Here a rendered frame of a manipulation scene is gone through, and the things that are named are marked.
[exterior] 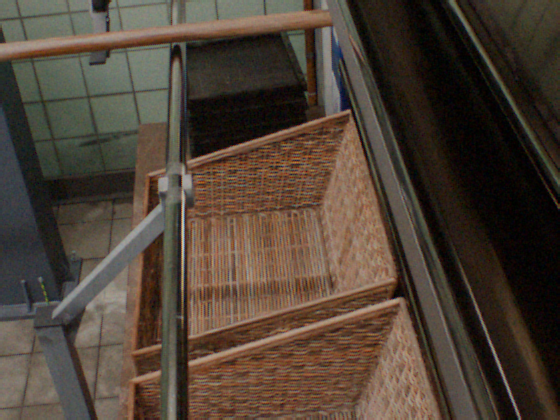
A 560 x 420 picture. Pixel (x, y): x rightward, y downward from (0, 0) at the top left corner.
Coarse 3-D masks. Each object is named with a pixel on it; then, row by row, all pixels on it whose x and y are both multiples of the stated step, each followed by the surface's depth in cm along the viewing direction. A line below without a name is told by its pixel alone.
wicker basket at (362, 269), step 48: (240, 144) 190; (288, 144) 191; (336, 144) 192; (144, 192) 189; (240, 192) 198; (288, 192) 199; (336, 192) 191; (192, 240) 196; (240, 240) 196; (288, 240) 194; (336, 240) 185; (384, 240) 152; (144, 288) 170; (192, 288) 184; (288, 288) 182; (336, 288) 181; (384, 288) 145; (144, 336) 164; (192, 336) 149; (240, 336) 150
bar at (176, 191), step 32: (160, 192) 114; (192, 192) 115; (160, 224) 118; (128, 256) 121; (96, 288) 125; (64, 320) 128; (64, 352) 131; (64, 384) 135; (160, 384) 89; (96, 416) 145; (160, 416) 85
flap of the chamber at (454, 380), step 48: (384, 0) 100; (432, 0) 102; (384, 48) 90; (432, 48) 92; (432, 96) 83; (480, 96) 84; (384, 144) 75; (432, 144) 76; (480, 144) 77; (480, 192) 71; (528, 192) 72; (480, 240) 66; (528, 240) 66; (432, 288) 60; (480, 288) 61; (528, 288) 62; (432, 336) 59; (528, 336) 58; (528, 384) 54
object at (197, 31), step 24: (192, 24) 145; (216, 24) 144; (240, 24) 144; (264, 24) 144; (288, 24) 145; (312, 24) 145; (0, 48) 144; (24, 48) 144; (48, 48) 144; (72, 48) 144; (96, 48) 144; (120, 48) 145
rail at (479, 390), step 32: (352, 0) 94; (352, 32) 89; (384, 64) 83; (384, 96) 77; (384, 128) 75; (416, 160) 70; (416, 192) 66; (416, 224) 64; (448, 256) 60; (448, 288) 57; (448, 320) 57; (480, 320) 55; (480, 352) 53; (480, 384) 51; (480, 416) 50; (512, 416) 49
